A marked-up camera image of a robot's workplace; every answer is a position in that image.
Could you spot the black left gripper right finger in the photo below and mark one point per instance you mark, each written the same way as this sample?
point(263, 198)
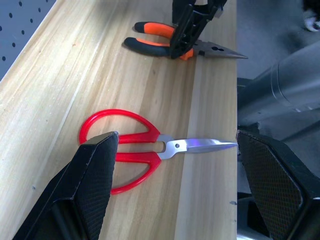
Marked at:
point(275, 190)

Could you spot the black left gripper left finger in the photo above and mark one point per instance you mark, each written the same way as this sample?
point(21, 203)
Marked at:
point(82, 190)

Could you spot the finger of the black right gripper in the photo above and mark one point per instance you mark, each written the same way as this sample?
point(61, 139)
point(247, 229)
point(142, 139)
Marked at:
point(178, 37)
point(197, 32)

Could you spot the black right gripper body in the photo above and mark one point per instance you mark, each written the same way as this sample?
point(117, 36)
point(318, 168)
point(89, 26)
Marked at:
point(182, 6)

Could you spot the blue pegboard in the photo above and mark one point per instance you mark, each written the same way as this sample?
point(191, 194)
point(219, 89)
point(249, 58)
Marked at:
point(17, 30)

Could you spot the orange black needle-nose pliers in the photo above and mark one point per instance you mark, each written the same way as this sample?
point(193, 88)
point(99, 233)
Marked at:
point(150, 48)

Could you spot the silver robot body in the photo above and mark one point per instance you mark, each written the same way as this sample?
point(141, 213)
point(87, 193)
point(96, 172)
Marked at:
point(287, 82)

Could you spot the black and white object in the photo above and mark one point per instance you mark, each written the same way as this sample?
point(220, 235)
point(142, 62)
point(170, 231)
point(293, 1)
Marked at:
point(312, 17)

